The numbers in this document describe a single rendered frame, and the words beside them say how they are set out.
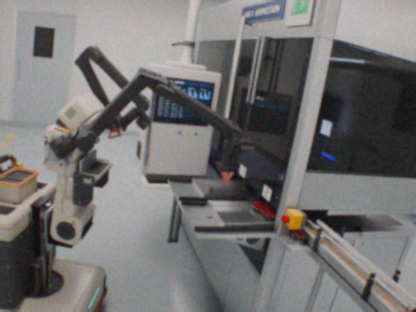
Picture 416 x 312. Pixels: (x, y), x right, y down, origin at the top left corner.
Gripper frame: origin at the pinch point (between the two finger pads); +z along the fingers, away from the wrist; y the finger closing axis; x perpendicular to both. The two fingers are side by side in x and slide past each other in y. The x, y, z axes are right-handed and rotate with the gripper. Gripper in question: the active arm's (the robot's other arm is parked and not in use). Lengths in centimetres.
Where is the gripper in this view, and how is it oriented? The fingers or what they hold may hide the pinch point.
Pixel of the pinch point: (224, 183)
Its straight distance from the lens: 159.3
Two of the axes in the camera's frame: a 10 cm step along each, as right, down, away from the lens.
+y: 9.5, 0.5, 3.0
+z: -1.4, 9.5, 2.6
